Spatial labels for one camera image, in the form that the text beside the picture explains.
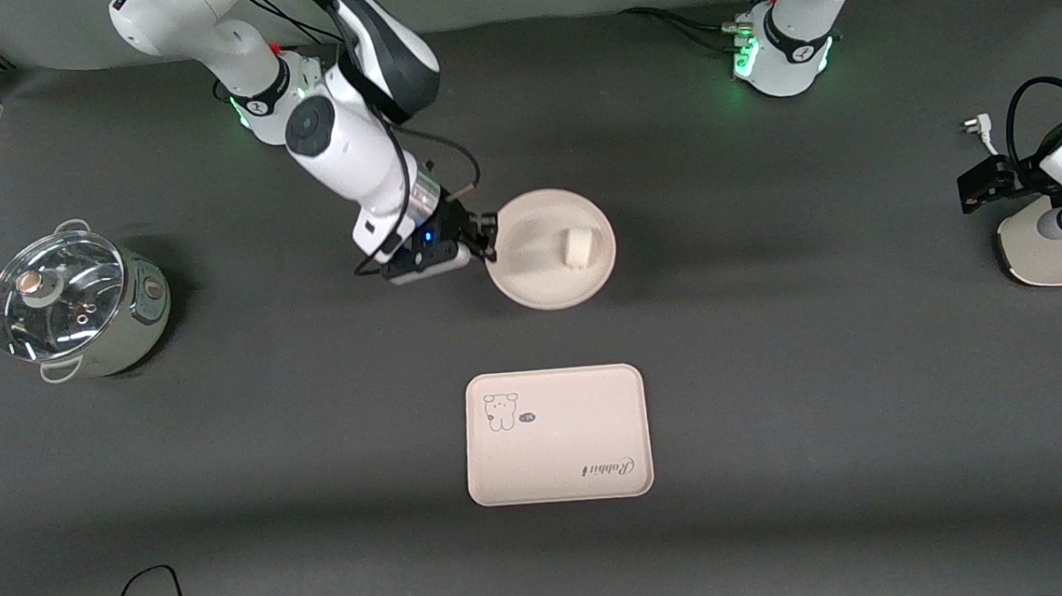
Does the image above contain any round cream plate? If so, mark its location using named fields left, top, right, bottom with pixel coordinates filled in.
left=483, top=185, right=621, bottom=314

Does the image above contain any white steamed bun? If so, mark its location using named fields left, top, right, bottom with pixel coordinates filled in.
left=561, top=227, right=597, bottom=269

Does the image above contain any cream tray with rabbit print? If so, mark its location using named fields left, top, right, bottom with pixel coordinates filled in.
left=460, top=362, right=656, bottom=509

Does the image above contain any white toaster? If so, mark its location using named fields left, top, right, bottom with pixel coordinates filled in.
left=993, top=191, right=1062, bottom=291

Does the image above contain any dark grey table mat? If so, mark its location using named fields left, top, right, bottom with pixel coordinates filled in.
left=0, top=0, right=1062, bottom=596

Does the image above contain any glass pot lid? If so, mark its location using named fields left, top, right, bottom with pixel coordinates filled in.
left=0, top=227, right=132, bottom=366

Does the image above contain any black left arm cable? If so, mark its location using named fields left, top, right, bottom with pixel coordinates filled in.
left=1001, top=74, right=1062, bottom=186

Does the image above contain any white toaster cord with plug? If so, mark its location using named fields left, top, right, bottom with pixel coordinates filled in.
left=962, top=114, right=999, bottom=161

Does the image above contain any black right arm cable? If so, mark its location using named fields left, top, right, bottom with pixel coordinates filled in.
left=291, top=0, right=490, bottom=282

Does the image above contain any black arm base cable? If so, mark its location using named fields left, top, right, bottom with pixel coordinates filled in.
left=617, top=0, right=790, bottom=59
left=243, top=0, right=351, bottom=57

